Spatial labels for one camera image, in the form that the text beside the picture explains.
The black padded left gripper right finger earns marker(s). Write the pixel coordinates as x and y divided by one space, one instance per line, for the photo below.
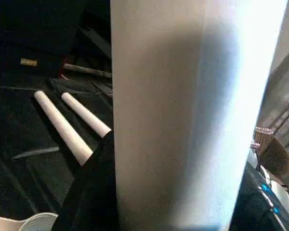
260 207

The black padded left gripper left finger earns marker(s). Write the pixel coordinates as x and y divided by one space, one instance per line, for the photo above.
91 192

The white plastic table top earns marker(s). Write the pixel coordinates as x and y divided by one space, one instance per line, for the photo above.
19 224

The white plastic table leg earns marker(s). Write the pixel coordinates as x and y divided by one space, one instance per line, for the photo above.
86 115
192 106
62 125

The brown woven basket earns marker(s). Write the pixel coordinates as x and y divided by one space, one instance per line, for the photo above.
277 154

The small yellow tag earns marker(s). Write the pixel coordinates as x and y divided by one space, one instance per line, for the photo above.
29 62

